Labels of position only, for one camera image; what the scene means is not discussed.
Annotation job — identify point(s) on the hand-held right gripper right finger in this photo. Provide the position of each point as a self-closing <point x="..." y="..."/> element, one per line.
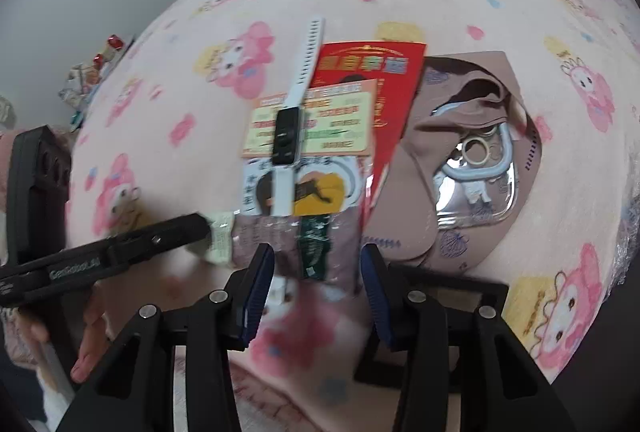
<point x="376" y="297"/>

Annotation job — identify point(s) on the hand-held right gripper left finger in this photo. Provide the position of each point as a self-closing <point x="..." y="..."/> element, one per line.
<point x="256" y="297"/>

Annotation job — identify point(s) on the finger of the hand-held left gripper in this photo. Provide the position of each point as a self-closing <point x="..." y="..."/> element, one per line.
<point x="75" y="269"/>

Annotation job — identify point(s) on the small pale candy packet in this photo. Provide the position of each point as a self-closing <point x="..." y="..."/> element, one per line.
<point x="220" y="237"/>

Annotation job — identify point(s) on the clear window snack packet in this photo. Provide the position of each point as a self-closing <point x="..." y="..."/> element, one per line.
<point x="345" y="232"/>

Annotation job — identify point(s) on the black frame display box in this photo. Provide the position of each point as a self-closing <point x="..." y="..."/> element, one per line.
<point x="470" y="279"/>

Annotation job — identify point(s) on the orange green leaflet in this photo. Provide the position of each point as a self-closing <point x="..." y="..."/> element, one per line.
<point x="345" y="122"/>

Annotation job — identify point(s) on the red envelope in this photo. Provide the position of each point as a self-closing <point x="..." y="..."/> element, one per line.
<point x="395" y="77"/>

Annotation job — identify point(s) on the white smart band watch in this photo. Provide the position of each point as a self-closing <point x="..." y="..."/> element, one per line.
<point x="305" y="72"/>

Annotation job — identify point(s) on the person's left hand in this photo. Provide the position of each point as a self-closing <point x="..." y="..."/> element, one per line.
<point x="95" y="332"/>

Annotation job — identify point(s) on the pink fuzzy pajamas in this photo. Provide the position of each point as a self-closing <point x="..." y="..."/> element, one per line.
<point x="300" y="387"/>

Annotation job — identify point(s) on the shelf with toys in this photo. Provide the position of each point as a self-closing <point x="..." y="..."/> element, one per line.
<point x="95" y="72"/>

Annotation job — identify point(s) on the clear plastic wrap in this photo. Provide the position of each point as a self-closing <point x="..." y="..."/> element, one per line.
<point x="625" y="252"/>

